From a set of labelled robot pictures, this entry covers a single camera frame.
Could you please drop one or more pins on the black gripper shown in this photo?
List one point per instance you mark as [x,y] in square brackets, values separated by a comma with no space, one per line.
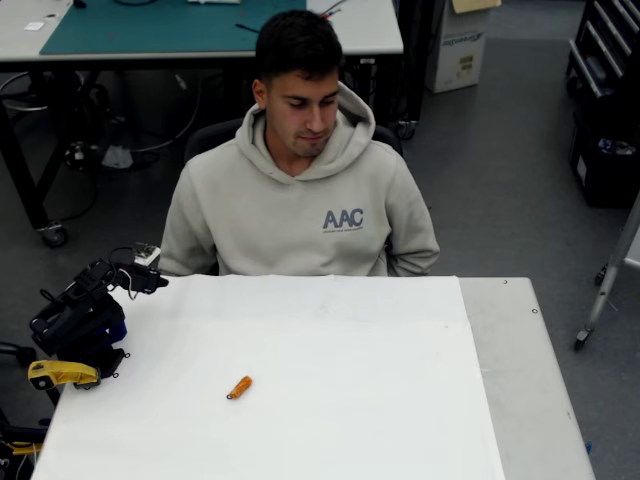
[148,281]

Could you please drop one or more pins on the small orange object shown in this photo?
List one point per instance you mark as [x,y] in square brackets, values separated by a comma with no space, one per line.
[241,386]

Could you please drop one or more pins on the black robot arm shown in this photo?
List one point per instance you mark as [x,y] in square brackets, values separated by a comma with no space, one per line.
[75,320]

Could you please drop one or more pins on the white power adapter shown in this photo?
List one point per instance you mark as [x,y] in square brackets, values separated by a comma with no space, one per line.
[117,156]

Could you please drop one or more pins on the black office chair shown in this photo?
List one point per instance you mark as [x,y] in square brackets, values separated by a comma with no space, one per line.
[210,137]

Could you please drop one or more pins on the black curved armrest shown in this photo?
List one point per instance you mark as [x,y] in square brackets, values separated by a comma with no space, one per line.
[15,352]

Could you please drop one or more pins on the man in beige hoodie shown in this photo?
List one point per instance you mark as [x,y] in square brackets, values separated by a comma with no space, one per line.
[300,215]

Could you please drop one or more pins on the white paper sheet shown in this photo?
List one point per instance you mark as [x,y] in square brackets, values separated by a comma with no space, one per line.
[325,375]

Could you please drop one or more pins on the black and yellow clamp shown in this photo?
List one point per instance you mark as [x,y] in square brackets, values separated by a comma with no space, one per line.
[22,437]

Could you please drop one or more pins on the green cutting mat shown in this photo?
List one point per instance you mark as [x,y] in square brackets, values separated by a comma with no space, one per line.
[165,25]

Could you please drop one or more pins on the thin black tool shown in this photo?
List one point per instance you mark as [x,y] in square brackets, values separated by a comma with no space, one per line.
[246,27]

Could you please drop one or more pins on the small white paper note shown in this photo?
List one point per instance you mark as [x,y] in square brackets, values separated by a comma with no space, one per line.
[34,26]

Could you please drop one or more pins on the grey workbench with black legs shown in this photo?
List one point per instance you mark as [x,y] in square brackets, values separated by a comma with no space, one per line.
[365,35]

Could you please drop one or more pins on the white cardboard box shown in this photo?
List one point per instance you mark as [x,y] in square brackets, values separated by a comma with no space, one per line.
[455,60]

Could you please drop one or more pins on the manila folder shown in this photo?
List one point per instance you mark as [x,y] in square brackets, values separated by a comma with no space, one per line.
[475,4]

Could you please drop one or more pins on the metal stand leg with caster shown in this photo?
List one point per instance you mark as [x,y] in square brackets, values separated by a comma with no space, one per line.
[607,285]

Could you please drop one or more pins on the black storage bin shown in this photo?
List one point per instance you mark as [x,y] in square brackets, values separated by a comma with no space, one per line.
[605,175]

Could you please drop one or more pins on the black tool cabinet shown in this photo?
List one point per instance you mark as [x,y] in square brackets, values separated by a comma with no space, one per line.
[607,45]

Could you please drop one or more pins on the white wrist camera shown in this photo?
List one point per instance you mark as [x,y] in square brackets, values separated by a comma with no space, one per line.
[146,255]

